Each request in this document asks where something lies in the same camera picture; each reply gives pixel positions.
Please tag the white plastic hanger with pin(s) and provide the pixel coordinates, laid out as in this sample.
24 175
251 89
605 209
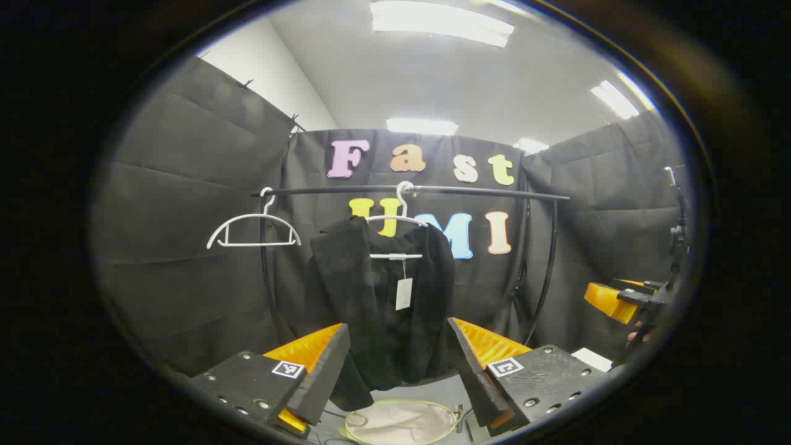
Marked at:
253 215
395 256

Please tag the black metal clothes rack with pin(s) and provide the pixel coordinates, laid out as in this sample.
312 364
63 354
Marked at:
469 191

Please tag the white flat object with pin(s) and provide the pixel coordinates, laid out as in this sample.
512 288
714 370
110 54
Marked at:
591 358

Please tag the ceiling light panel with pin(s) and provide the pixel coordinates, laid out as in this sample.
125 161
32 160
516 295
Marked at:
530 146
442 21
422 126
613 99

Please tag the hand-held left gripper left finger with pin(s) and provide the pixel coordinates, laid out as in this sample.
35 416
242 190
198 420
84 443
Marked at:
321 383

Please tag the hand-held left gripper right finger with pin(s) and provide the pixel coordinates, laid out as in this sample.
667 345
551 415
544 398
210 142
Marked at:
479 383

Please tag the beige laundry hamper green rim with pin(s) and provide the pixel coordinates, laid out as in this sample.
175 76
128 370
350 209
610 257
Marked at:
395 423

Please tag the white garment hang tag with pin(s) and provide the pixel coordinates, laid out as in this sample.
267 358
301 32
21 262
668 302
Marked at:
404 294

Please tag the black knit garment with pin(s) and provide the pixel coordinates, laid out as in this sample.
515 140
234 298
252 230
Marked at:
346 296

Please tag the black backdrop cloth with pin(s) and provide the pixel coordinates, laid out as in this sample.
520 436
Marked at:
185 247

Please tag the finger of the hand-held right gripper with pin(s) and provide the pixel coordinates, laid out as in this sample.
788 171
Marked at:
636 283
609 303

